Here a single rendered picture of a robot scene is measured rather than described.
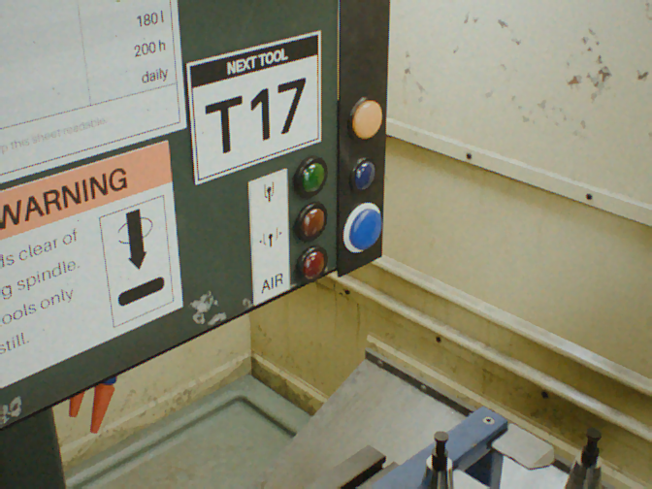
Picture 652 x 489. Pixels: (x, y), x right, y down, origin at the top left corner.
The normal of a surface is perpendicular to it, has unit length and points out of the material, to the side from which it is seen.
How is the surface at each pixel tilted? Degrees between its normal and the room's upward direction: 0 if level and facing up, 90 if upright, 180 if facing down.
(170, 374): 90
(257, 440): 0
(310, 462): 26
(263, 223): 90
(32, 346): 90
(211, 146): 90
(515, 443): 0
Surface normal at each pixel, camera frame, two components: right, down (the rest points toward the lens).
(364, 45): 0.69, 0.33
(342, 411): -0.29, -0.67
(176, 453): 0.00, -0.88
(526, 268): -0.72, 0.33
